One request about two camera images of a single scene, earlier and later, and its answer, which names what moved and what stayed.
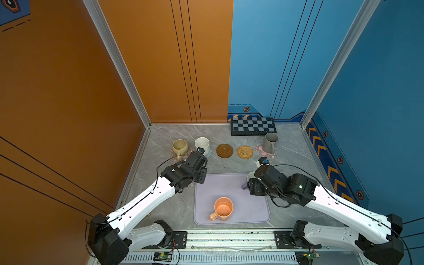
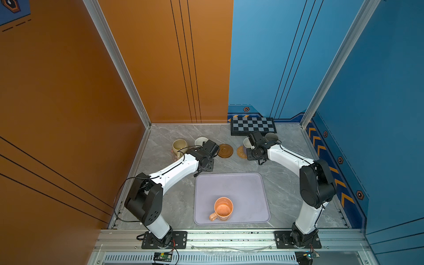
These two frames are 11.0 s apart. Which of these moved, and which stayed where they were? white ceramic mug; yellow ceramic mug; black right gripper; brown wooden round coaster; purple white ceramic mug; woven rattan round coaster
Moved: purple white ceramic mug; black right gripper
Stayed: brown wooden round coaster; yellow ceramic mug; white ceramic mug; woven rattan round coaster
